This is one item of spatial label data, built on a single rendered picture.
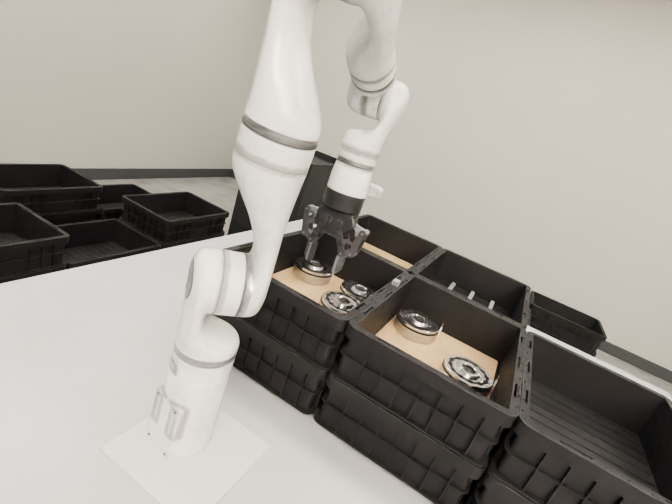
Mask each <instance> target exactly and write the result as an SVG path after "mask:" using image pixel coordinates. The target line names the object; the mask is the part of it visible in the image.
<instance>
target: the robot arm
mask: <svg viewBox="0 0 672 504"><path fill-rule="evenodd" d="M340 1H343V2H345V3H347V4H350V5H354V6H359V7H361V8H362V10H363V11H364V13H365V15H366V16H365V17H364V18H363V19H361V20H360V21H359V22H358V24H357V25H356V26H355V27H354V28H353V30H352V31H351V33H350V35H349V37H348V40H347V44H346V62H347V66H348V70H349V73H350V77H351V80H350V86H349V89H348V92H347V104H348V106H349V107H350V109H351V110H352V111H354V112H355V113H357V114H360V115H363V116H366V117H369V118H372V119H375V120H378V121H379V122H378V124H377V125H376V126H375V127H374V128H373V129H371V130H361V129H349V130H347V131H346V133H345V135H344V138H343V141H342V144H341V147H340V150H339V154H338V157H337V160H336V162H335V164H334V166H333V169H332V171H331V174H330V177H329V180H328V184H327V187H326V190H325V193H324V196H323V199H322V204H321V205H320V206H319V207H316V206H315V205H314V204H312V205H306V206H305V207H304V214H303V222H302V230H301V233H302V235H305V236H306V237H307V239H308V243H307V246H306V249H305V256H306V257H305V259H306V260H308V261H309V260H312V259H313V257H314V254H315V251H316V248H317V245H318V242H317V240H318V239H319V238H320V237H321V236H322V235H323V234H324V233H329V234H331V235H332V236H333V237H335V238H336V244H337V248H338V255H336V257H335V260H334V263H333V266H332V269H331V273H333V274H335V273H337V272H338V271H340V270H341V269H342V267H343V264H344V262H345V259H346V257H348V258H351V257H354V256H356V255H357V254H358V253H359V251H360V249H361V248H362V246H363V244H364V243H365V241H366V239H367V238H368V236H369V235H370V230H368V229H366V230H365V229H364V228H362V227H361V226H359V225H358V217H359V214H360V212H361V209H362V206H363V203H364V201H365V198H366V195H370V196H373V197H376V198H381V195H382V193H383V189H382V187H380V186H378V185H375V184H373V183H371V179H372V174H373V170H374V168H375V165H376V162H377V160H378V156H379V154H380V151H381V149H382V147H383V145H384V143H385V141H386V139H387V137H388V136H389V134H390V132H391V131H392V129H393V128H394V127H395V125H396V124H397V122H398V121H399V120H400V118H401V117H402V115H403V114H404V112H405V110H406V108H407V106H408V103H409V90H408V88H407V86H406V85H405V84H404V83H402V82H400V81H397V80H396V74H397V69H396V51H395V41H396V33H397V27H398V22H399V16H400V11H401V5H402V0H340ZM318 2H319V0H272V2H271V8H270V13H269V18H268V23H267V28H266V33H265V37H264V42H263V46H262V50H261V54H260V58H259V62H258V66H257V69H256V73H255V77H254V81H253V84H252V88H251V91H250V95H249V98H248V101H247V105H246V108H245V111H244V114H243V117H242V121H241V124H240V128H239V132H238V135H237V139H236V143H235V146H234V150H233V155H232V165H233V171H234V175H235V178H236V181H237V184H238V187H239V190H240V193H241V195H242V198H243V200H244V203H245V206H246V208H247V211H248V214H249V218H250V222H251V226H252V230H253V236H254V240H253V246H252V249H251V251H250V252H249V253H243V252H237V251H231V250H225V249H220V248H214V247H201V248H199V249H198V250H197V251H196V253H195V254H194V256H193V258H192V260H191V262H190V267H189V270H188V277H187V283H186V285H185V287H186V289H185V295H184V301H183V307H182V311H181V316H180V320H179V324H178V328H177V333H176V337H175V340H174V345H173V349H172V353H171V357H170V361H169V365H168V369H167V374H166V378H165V382H164V385H161V386H159V387H158V388H157V392H156V396H155V400H154V404H153V409H152V413H151V417H150V422H149V426H148V430H147V434H148V436H149V437H150V438H151V440H152V441H153V442H154V443H155V445H156V446H157V447H158V449H159V450H160V451H161V453H162V454H163V455H164V457H165V458H166V459H170V458H172V457H185V456H191V455H194V454H197V453H199V452H200V451H202V450H203V449H204V448H206V446H207V445H208V444H209V442H210V440H211V437H212V433H213V430H214V427H215V423H216V420H217V417H218V413H219V410H220V407H221V403H222V400H223V397H224V393H225V390H226V387H227V383H228V380H229V377H230V373H231V370H232V367H233V364H234V360H235V357H236V354H237V351H238V347H239V335H238V333H237V331H236V330H235V329H234V327H233V326H231V325H230V324H229V323H227V322H226V321H224V320H222V319H220V318H218V317H216V316H214V315H224V316H234V317H251V316H254V315H255V314H256V313H257V312H258V311H259V310H260V308H261V307H262V305H263V302H264V300H265V298H266V295H267V291H268V288H269V285H270V282H271V278H272V274H273V271H274V267H275V264H276V260H277V256H278V253H279V249H280V246H281V242H282V239H283V236H284V232H285V229H286V226H287V224H288V221H289V218H290V215H291V213H292V210H293V207H294V205H295V202H296V200H297V197H298V195H299V192H300V190H301V187H302V185H303V182H304V180H305V177H306V175H307V173H308V170H309V167H310V164H311V162H312V159H313V156H314V154H315V151H316V148H317V146H318V143H319V140H320V136H321V128H322V125H321V111H320V104H319V97H318V91H317V86H316V80H315V75H314V69H313V62H312V32H313V26H314V20H315V15H316V10H317V6H318ZM317 213H318V217H319V221H320V222H319V223H318V224H317V226H316V227H315V228H314V229H313V225H314V218H315V216H316V215H317ZM353 230H355V237H356V239H355V240H354V242H353V244H352V246H351V247H350V249H349V241H350V235H349V233H350V232H351V231H353ZM212 314H214V315H212Z"/></svg>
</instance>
